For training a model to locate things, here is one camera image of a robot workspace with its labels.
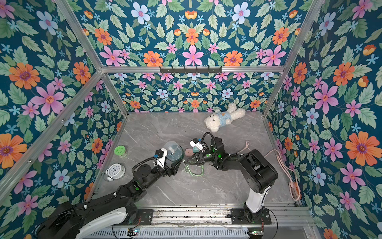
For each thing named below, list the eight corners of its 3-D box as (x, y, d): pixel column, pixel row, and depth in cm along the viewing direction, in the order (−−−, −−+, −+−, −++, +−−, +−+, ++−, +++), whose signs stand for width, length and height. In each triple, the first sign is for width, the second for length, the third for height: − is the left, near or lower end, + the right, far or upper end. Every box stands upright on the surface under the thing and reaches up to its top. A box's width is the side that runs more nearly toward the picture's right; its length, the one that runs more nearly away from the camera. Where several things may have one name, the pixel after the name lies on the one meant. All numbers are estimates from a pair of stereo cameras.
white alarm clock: (106, 181, 88) (102, 179, 84) (112, 166, 94) (108, 163, 90) (121, 181, 87) (118, 179, 84) (127, 166, 94) (124, 163, 90)
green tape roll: (115, 157, 97) (111, 153, 93) (119, 149, 101) (115, 145, 97) (126, 157, 97) (122, 153, 93) (129, 149, 101) (125, 145, 97)
